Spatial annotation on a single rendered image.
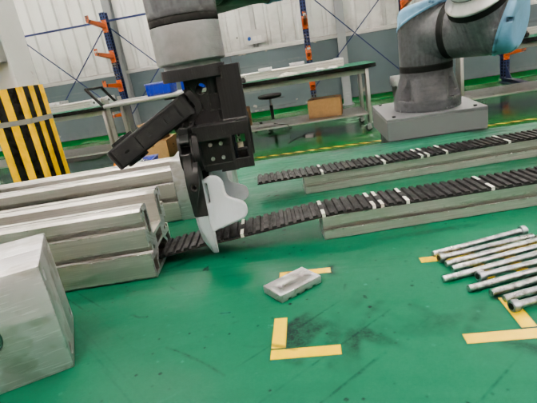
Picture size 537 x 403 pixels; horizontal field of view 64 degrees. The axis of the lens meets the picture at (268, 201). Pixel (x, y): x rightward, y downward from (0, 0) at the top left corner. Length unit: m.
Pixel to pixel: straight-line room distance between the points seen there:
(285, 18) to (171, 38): 7.73
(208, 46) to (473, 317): 0.35
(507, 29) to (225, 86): 0.62
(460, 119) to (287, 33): 7.23
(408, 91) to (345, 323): 0.77
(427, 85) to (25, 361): 0.90
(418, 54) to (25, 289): 0.89
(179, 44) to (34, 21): 9.08
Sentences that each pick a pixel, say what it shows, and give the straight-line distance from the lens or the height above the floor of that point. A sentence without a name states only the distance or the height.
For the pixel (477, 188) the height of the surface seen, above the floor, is 0.81.
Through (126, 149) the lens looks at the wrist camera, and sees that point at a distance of 0.51.
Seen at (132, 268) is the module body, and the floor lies 0.80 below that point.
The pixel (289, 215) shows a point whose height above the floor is 0.81.
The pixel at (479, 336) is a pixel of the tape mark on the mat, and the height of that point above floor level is 0.78.
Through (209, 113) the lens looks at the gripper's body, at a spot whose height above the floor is 0.95.
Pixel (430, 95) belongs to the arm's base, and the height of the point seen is 0.86.
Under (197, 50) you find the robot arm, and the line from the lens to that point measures 0.47.
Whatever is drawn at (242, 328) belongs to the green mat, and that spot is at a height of 0.78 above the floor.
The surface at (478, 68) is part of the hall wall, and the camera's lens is 8.72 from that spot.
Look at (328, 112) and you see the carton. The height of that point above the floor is 0.27.
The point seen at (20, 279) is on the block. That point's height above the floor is 0.87.
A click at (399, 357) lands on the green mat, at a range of 0.34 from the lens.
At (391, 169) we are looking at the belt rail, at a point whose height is 0.80.
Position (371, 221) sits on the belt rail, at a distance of 0.54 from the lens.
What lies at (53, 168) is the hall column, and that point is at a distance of 3.98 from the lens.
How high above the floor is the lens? 1.00
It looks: 18 degrees down
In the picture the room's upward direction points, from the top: 10 degrees counter-clockwise
